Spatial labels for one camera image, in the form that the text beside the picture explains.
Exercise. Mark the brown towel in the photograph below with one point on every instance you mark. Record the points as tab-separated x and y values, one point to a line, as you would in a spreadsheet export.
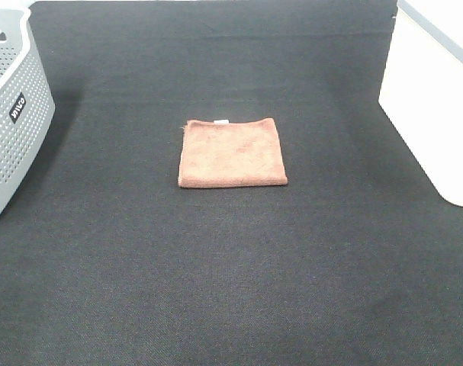
231	155

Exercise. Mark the black table mat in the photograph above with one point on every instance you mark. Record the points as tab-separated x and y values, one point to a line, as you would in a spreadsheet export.
105	260

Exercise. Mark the white storage box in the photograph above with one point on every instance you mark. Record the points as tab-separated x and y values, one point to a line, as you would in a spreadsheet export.
422	89

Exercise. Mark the grey perforated laundry basket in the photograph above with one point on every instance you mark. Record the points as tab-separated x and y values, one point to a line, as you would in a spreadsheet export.
26	102

